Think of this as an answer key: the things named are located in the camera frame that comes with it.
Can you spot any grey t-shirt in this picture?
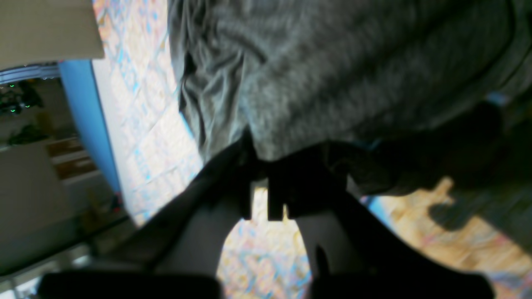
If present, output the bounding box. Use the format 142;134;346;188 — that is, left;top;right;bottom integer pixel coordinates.
167;0;531;230

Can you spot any patterned tablecloth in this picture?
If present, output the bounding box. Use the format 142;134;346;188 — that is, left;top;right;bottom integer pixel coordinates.
92;0;531;299

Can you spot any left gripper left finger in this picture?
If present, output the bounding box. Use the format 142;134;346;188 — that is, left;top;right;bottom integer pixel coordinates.
37;137;255;299

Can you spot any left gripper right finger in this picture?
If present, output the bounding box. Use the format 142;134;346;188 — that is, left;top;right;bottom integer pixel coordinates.
266;145;495;299

